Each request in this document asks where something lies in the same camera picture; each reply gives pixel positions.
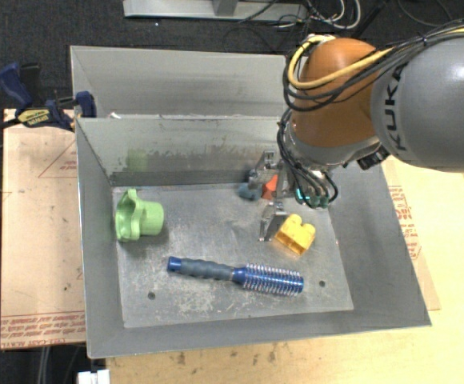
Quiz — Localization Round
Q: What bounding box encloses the blue round hairbrush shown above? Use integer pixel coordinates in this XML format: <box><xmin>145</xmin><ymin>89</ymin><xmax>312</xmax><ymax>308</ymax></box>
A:
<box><xmin>166</xmin><ymin>255</ymin><xmax>306</xmax><ymax>296</ymax></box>

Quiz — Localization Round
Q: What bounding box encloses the grey metal bin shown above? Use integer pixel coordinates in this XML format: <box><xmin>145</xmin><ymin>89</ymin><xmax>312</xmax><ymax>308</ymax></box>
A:
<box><xmin>70</xmin><ymin>45</ymin><xmax>433</xmax><ymax>360</ymax></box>

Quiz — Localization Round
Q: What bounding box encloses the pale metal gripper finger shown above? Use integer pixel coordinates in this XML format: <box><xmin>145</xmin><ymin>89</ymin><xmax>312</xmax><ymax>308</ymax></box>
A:
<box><xmin>248</xmin><ymin>150</ymin><xmax>278</xmax><ymax>190</ymax></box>
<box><xmin>258</xmin><ymin>201</ymin><xmax>288</xmax><ymax>243</ymax></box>

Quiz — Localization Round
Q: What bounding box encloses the light green plastic cup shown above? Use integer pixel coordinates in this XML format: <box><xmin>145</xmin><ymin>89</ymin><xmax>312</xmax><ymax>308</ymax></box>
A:
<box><xmin>114</xmin><ymin>187</ymin><xmax>166</xmax><ymax>243</ymax></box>

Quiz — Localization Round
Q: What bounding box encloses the yellow toy building block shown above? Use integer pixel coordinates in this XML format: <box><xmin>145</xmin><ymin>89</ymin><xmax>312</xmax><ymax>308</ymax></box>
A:
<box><xmin>274</xmin><ymin>213</ymin><xmax>318</xmax><ymax>256</ymax></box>

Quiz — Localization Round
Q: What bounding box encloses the grey-blue small toy piece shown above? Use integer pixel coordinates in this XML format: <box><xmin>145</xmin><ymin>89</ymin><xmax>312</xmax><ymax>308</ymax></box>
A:
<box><xmin>237</xmin><ymin>181</ymin><xmax>263</xmax><ymax>202</ymax></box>

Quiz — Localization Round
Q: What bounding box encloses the black cylinder on white bracket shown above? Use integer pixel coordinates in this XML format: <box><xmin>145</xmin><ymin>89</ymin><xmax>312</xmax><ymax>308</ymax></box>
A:
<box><xmin>356</xmin><ymin>148</ymin><xmax>391</xmax><ymax>171</ymax></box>

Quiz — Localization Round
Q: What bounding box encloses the orange small toy piece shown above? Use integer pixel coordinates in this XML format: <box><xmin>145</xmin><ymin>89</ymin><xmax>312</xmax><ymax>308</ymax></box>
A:
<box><xmin>261</xmin><ymin>174</ymin><xmax>280</xmax><ymax>201</ymax></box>

